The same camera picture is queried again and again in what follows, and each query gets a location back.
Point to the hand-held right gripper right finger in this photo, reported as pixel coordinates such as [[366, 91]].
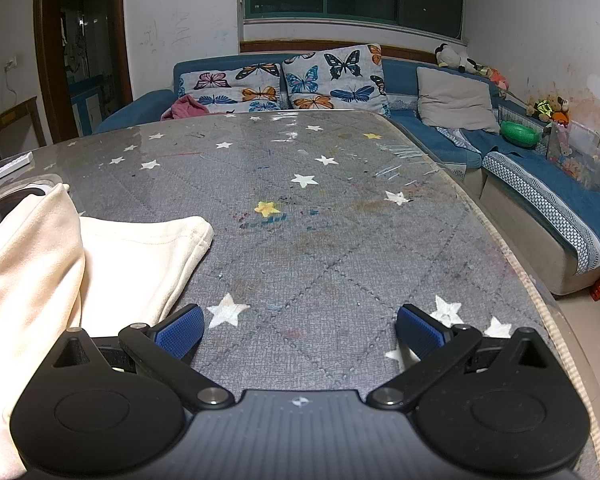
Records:
[[419, 332]]

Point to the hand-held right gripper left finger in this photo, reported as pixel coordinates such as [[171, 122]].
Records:
[[182, 331]]

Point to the cream sweater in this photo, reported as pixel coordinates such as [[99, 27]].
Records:
[[30, 270]]

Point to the blue sofa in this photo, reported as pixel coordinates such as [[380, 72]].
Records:
[[530, 180]]

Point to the pink cloth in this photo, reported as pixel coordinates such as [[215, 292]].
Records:
[[185, 108]]

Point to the green bowl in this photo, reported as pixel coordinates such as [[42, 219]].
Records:
[[519, 133]]

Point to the grey pillow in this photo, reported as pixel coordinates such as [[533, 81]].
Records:
[[455, 97]]

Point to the clear plastic storage box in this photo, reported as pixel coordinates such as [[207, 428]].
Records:
[[580, 157]]

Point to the wide butterfly print pillow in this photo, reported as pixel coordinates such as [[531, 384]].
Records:
[[230, 85]]

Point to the yellow-green plush toy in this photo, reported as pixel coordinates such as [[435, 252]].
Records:
[[542, 108]]

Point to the pink and orange plush toy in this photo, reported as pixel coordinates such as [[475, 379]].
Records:
[[497, 79]]

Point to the square butterfly print pillow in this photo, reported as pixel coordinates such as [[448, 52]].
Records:
[[330, 80]]

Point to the wooden side table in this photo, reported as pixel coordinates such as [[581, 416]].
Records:
[[10, 115]]

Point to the black and white plush toy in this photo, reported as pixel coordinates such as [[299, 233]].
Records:
[[452, 57]]

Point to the brown wooden door frame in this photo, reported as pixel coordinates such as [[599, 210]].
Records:
[[42, 60]]

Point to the white wall socket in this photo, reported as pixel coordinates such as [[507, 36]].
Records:
[[11, 64]]

